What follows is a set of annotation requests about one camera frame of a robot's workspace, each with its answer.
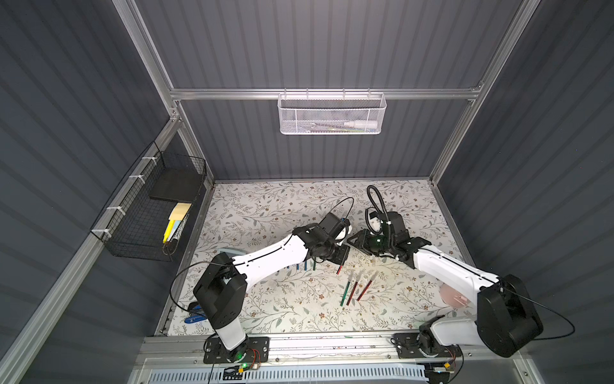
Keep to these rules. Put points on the pink round object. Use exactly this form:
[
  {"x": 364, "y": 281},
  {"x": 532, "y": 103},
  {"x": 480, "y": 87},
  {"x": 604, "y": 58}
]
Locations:
[{"x": 453, "y": 298}]

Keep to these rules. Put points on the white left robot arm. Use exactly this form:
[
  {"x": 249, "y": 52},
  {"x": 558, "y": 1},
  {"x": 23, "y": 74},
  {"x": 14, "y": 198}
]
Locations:
[{"x": 221, "y": 290}]

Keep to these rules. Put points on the blue stapler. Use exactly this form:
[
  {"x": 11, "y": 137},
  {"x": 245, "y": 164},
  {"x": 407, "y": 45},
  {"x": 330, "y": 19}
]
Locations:
[{"x": 196, "y": 314}]

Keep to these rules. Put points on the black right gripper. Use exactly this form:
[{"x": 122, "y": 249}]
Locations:
[{"x": 364, "y": 239}]

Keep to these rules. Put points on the white wire mesh basket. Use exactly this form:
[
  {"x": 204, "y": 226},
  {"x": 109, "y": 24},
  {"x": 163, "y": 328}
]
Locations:
[{"x": 324, "y": 112}]

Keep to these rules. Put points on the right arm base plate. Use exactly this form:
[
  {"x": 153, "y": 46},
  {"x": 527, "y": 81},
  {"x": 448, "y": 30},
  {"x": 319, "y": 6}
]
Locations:
[{"x": 418, "y": 344}]

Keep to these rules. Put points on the white ventilated front panel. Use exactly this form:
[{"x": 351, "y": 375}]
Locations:
[{"x": 379, "y": 373}]

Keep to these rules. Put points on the white tube in basket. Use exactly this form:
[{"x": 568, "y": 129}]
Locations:
[{"x": 362, "y": 125}]

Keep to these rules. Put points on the yellow sticky note pad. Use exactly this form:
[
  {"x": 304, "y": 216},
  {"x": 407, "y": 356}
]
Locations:
[{"x": 176, "y": 217}]

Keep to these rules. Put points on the black wire wall basket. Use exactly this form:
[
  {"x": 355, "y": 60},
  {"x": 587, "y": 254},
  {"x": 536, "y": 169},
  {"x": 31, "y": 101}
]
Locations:
[{"x": 133, "y": 225}]

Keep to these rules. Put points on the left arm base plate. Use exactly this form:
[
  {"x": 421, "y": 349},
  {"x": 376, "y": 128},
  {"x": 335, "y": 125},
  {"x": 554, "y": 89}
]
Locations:
[{"x": 252, "y": 350}]

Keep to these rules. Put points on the black notebook in basket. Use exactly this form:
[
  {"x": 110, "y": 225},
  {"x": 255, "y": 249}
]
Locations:
[{"x": 174, "y": 185}]

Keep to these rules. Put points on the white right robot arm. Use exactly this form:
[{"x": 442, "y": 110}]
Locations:
[{"x": 506, "y": 319}]

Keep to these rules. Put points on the dark red carving knife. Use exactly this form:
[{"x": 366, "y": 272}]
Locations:
[{"x": 367, "y": 286}]

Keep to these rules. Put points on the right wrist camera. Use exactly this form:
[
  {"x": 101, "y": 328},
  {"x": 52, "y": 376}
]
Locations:
[{"x": 374, "y": 223}]

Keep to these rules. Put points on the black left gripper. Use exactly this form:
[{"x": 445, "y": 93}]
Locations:
[{"x": 336, "y": 251}]

